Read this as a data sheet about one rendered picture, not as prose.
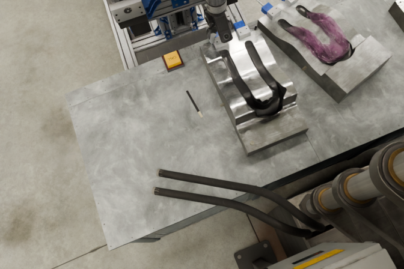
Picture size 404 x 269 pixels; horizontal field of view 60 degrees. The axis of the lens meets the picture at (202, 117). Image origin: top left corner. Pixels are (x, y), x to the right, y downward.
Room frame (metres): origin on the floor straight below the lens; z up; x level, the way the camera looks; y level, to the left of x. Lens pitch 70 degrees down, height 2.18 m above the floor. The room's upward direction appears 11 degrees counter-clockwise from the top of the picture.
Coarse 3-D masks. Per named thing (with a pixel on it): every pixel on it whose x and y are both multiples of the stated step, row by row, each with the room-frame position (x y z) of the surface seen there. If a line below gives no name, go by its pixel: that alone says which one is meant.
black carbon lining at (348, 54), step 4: (296, 8) 0.90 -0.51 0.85; (300, 8) 0.90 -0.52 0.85; (304, 8) 0.89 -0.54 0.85; (300, 12) 0.88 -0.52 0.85; (304, 12) 0.87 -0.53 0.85; (304, 16) 0.84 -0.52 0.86; (280, 20) 0.85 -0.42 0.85; (284, 20) 0.85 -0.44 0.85; (280, 24) 0.84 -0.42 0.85; (284, 24) 0.83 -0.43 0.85; (288, 24) 0.83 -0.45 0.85; (284, 28) 0.81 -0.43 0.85; (348, 52) 0.63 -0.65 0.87; (352, 52) 0.62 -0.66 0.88; (344, 56) 0.62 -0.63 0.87; (348, 56) 0.61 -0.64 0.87; (340, 60) 0.60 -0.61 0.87; (344, 60) 0.58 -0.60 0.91; (328, 64) 0.59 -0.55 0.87; (332, 64) 0.59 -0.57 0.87
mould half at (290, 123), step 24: (240, 48) 0.73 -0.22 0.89; (264, 48) 0.72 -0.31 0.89; (216, 72) 0.65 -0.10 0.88; (240, 72) 0.63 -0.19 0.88; (240, 96) 0.51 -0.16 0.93; (264, 96) 0.48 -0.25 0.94; (288, 96) 0.47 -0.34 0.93; (240, 120) 0.42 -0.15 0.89; (264, 120) 0.41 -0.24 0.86; (288, 120) 0.39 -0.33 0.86; (264, 144) 0.32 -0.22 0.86
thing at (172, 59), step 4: (172, 52) 0.81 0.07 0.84; (176, 52) 0.81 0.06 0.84; (164, 56) 0.80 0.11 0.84; (168, 56) 0.79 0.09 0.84; (172, 56) 0.79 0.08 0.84; (176, 56) 0.79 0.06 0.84; (168, 60) 0.77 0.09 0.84; (172, 60) 0.77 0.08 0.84; (176, 60) 0.77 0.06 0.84; (168, 64) 0.75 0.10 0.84; (172, 64) 0.75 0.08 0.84; (176, 64) 0.75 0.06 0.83
